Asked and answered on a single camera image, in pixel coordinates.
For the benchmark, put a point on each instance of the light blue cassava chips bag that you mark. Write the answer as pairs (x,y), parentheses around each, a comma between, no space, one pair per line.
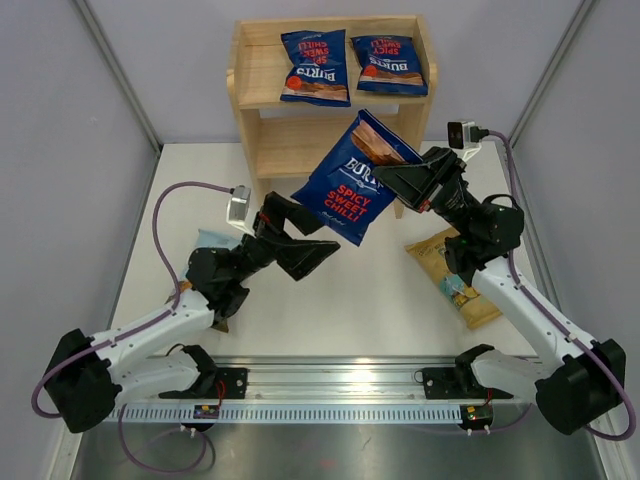
(208,239)

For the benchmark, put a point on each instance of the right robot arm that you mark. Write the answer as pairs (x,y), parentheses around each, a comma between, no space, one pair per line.
(576,379)

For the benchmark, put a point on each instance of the tan kettle chips bag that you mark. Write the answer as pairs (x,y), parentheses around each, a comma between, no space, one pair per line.
(474,308)

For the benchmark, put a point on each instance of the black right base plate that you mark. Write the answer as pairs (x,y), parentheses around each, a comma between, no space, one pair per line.
(454,383)

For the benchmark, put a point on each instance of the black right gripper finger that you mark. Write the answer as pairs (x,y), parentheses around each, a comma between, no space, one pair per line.
(438,159)
(414,185)

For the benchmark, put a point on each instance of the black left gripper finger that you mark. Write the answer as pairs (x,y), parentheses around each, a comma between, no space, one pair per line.
(298,258)
(277,210)

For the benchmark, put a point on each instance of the aluminium mounting rail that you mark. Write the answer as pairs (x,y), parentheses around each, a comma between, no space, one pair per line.
(290,379)

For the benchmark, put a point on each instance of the blue Burts chips bag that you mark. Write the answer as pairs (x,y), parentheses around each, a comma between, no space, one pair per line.
(389,65)
(342,191)
(319,74)

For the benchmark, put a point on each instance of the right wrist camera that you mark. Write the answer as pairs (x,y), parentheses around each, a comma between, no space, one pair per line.
(465,136)

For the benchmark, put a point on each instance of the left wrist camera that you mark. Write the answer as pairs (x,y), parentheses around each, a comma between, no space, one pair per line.
(240,212)

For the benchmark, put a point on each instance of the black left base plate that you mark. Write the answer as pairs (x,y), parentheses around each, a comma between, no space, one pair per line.
(230,383)

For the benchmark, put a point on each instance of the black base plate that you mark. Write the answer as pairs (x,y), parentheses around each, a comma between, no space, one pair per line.
(230,383)
(454,383)

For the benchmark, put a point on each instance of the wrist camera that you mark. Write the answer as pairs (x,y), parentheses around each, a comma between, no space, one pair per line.
(465,136)
(240,212)

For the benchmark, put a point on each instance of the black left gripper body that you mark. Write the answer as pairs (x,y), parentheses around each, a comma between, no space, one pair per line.
(258,252)

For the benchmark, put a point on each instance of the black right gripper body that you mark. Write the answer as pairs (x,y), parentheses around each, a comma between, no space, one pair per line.
(451,197)

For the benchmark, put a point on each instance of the white slotted cable duct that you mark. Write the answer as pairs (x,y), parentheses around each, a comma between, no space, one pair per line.
(231,413)

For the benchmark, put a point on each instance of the wooden two-tier shelf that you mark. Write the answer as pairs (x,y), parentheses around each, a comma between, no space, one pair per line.
(283,139)

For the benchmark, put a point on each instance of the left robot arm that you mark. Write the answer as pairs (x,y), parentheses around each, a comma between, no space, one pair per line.
(89,376)

